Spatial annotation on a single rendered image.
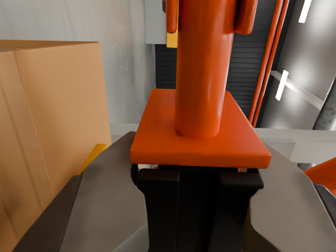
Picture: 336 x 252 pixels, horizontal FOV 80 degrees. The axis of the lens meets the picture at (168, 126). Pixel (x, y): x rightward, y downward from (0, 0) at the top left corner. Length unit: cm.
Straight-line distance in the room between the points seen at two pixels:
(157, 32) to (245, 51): 529
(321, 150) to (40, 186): 149
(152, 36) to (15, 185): 738
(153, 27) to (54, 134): 729
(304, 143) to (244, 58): 1000
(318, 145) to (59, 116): 144
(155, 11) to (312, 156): 661
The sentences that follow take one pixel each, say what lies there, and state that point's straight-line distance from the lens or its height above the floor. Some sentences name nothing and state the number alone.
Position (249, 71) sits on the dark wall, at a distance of 1162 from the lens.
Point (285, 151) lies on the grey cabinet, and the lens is 138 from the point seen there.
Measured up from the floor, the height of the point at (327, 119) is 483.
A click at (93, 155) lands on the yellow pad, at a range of 30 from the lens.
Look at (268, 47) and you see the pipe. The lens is 835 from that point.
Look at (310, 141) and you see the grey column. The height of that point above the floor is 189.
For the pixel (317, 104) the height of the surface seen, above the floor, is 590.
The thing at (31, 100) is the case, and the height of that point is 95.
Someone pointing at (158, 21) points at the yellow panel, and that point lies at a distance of 744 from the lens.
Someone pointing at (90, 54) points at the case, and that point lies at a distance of 31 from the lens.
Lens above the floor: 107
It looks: 2 degrees down
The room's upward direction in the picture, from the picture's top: 92 degrees clockwise
